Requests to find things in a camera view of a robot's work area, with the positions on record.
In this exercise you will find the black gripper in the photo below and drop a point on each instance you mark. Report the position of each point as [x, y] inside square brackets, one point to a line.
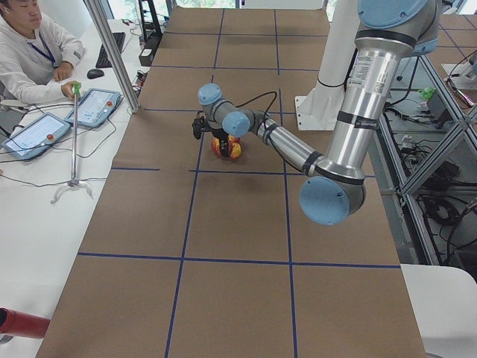
[220, 136]

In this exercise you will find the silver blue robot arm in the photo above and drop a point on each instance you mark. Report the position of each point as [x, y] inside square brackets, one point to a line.
[366, 43]

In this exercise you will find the person's right hand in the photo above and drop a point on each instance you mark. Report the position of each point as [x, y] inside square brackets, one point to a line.
[68, 89]

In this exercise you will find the person's left hand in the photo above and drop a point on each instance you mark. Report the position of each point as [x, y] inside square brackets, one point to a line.
[63, 71]

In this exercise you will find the right front red yellow apple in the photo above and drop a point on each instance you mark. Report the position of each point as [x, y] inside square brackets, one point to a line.
[236, 139]

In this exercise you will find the back red yellow apple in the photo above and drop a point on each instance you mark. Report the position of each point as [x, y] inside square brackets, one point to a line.
[216, 146]

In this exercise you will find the left front red yellow apple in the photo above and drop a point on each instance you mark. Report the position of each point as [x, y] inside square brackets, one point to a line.
[234, 151]

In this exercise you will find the far blue teach pendant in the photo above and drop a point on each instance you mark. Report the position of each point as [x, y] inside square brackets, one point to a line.
[96, 105]

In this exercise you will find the blue teach pendant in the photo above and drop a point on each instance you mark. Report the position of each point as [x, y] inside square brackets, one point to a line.
[35, 138]
[96, 105]

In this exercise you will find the black computer mouse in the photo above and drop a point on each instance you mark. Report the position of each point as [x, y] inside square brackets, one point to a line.
[95, 73]

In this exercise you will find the near blue teach pendant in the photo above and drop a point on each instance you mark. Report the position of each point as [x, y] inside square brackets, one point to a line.
[35, 138]

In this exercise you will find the person in white hoodie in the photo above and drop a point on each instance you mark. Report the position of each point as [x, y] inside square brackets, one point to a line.
[32, 47]

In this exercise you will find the red cylinder bottle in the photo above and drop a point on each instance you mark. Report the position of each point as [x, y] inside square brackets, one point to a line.
[16, 323]

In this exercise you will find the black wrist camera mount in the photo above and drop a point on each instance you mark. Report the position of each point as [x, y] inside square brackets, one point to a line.
[199, 127]

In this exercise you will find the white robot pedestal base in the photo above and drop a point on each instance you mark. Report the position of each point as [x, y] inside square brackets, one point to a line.
[318, 110]

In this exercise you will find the grey aluminium frame post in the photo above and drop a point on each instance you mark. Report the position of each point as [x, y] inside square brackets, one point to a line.
[100, 21]

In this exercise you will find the green handled reacher grabber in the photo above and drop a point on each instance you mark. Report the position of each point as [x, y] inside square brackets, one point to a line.
[75, 183]

